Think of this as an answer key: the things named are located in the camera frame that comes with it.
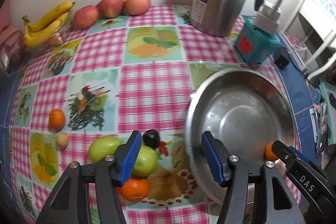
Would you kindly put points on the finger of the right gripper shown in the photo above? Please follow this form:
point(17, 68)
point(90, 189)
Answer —
point(281, 151)
point(300, 155)

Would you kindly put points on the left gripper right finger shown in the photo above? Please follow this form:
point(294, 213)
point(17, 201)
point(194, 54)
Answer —
point(216, 156)

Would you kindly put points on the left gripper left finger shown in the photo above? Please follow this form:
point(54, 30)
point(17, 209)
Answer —
point(126, 156)

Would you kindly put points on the orange with stem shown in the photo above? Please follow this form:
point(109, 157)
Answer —
point(269, 155)

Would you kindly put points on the brown longan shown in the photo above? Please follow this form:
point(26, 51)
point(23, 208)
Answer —
point(62, 141)

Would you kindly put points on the green apple right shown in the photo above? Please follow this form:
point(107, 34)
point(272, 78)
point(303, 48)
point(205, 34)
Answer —
point(146, 162)

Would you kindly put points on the green apple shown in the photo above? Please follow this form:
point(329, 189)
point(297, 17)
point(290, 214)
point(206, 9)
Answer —
point(102, 146)
point(146, 162)

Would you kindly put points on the green apple left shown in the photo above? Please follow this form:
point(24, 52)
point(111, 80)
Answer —
point(102, 146)

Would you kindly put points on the dark plum upper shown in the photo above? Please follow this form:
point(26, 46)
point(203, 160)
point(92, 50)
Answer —
point(151, 138)

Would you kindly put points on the teal tray with items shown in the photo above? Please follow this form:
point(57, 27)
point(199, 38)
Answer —
point(324, 116)

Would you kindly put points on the large steel basin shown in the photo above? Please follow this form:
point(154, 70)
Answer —
point(246, 112)

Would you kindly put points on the small orange mandarin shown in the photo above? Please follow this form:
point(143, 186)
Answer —
point(57, 120)

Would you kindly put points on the checkered fruit tablecloth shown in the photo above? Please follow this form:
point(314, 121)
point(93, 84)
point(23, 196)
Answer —
point(120, 75)

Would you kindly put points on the black power adapter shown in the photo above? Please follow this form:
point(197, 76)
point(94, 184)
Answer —
point(281, 57)

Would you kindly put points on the teal box with red label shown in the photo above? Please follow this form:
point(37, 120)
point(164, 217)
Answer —
point(254, 44)

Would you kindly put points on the white shelf rack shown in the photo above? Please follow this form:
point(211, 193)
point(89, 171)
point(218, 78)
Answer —
point(308, 27)

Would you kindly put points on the red apple left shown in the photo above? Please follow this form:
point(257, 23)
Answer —
point(86, 17)

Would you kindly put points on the red apple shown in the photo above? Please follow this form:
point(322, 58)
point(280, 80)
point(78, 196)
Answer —
point(86, 17)
point(110, 8)
point(137, 7)

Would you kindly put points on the lower yellow banana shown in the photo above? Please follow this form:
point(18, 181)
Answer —
point(32, 39)

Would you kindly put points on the yellow banana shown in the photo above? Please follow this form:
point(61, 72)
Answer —
point(49, 17)
point(32, 39)

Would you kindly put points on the red apple middle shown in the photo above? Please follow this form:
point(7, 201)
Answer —
point(110, 8)

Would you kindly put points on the red apple right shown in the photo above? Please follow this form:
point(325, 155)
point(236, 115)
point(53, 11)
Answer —
point(137, 7)

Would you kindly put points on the upper yellow banana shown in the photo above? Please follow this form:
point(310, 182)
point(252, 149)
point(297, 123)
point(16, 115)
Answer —
point(49, 17)

